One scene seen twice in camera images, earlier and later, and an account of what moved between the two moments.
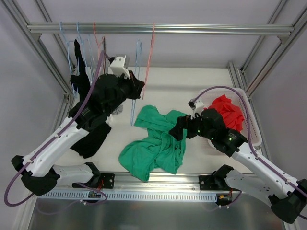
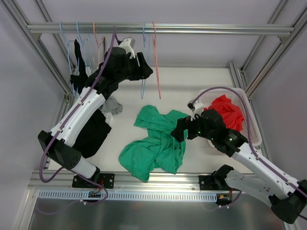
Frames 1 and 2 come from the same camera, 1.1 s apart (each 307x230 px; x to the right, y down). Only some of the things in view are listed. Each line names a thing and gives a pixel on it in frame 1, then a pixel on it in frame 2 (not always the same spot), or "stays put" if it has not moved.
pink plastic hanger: (153, 34) to (154, 35)
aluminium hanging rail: (154, 28) stays put
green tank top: (160, 151) stays put
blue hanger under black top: (67, 41) stays put
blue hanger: (138, 49) to (142, 80)
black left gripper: (134, 86) to (138, 68)
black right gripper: (183, 127) stays put
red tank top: (233, 118) stays put
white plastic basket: (250, 129) stays put
